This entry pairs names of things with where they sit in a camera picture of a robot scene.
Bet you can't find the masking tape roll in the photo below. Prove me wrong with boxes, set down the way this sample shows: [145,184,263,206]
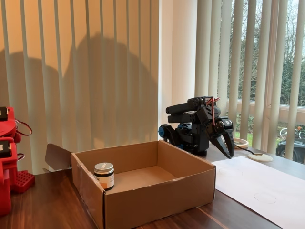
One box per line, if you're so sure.
[232,137,249,150]

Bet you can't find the thin black cable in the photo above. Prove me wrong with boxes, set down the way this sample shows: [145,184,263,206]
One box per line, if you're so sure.
[234,144,257,156]

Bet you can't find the white paper sheet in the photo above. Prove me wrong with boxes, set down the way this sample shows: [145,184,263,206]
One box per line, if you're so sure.
[211,155,305,229]

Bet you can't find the red leader robot arm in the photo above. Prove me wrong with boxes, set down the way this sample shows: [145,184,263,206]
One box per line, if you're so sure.
[0,106,36,217]

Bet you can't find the white jar with silver lid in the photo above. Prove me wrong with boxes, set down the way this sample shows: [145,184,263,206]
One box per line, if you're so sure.
[93,162,115,191]

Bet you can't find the bicycle outside window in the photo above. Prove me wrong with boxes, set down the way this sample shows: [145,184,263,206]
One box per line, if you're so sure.
[278,125,305,139]

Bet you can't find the open cardboard box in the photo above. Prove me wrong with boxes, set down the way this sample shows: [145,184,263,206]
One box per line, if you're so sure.
[44,140,217,229]

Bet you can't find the white vertical blinds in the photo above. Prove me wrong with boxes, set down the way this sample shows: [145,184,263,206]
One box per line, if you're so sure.
[0,0,160,175]
[195,0,305,164]

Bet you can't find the round white cable grommet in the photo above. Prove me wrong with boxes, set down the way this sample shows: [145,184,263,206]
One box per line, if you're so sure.
[248,152,274,163]

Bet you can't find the dark car outside window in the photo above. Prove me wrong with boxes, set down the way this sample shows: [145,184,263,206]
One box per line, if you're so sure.
[275,139,305,164]

